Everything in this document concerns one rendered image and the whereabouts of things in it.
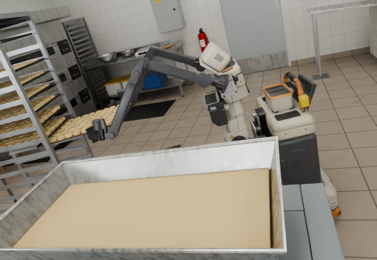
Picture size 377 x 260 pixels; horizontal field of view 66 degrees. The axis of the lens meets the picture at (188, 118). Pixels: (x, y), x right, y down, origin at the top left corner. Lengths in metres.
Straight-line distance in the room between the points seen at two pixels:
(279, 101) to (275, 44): 3.86
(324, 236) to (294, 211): 0.08
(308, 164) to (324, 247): 1.43
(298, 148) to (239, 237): 1.47
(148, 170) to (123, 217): 0.14
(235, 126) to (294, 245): 1.41
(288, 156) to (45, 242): 1.54
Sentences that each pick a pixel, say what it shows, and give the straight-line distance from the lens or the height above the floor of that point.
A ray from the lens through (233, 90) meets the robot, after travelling 1.71.
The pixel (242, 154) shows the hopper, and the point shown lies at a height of 1.29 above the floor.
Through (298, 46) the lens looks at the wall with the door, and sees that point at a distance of 5.74.
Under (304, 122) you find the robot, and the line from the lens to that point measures 1.86.
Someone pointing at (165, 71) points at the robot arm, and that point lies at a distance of 1.67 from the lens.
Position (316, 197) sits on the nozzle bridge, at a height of 1.18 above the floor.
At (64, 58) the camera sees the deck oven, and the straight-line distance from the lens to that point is 5.35.
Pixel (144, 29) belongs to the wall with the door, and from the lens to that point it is 6.18.
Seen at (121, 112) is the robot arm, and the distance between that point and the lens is 1.72.
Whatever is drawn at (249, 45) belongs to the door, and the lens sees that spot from 5.76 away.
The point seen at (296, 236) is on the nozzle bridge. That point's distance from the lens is 0.61.
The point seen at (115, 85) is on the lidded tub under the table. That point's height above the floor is 0.42.
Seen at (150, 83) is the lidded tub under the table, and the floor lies 0.34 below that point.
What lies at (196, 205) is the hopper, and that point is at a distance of 0.58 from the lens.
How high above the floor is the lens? 1.62
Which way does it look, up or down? 22 degrees down
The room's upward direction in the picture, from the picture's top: 16 degrees counter-clockwise
